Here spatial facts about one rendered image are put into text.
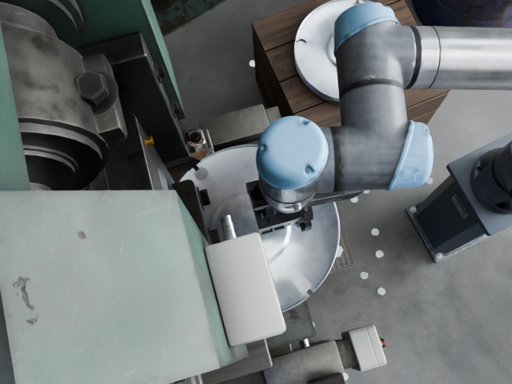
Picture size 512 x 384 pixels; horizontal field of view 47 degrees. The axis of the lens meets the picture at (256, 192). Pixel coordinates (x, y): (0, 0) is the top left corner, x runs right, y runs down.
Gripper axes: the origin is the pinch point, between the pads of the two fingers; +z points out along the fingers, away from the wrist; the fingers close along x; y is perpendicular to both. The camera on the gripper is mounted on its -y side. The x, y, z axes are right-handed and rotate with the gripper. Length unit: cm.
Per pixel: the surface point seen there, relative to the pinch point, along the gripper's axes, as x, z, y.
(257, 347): 18.5, 9.1, 12.2
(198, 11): -29.8, -17.6, 7.0
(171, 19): -30.8, -15.7, 11.2
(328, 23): -55, 42, -27
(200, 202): -2.1, -15.3, 13.9
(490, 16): -54, 60, -78
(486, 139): -23, 80, -72
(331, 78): -40, 42, -23
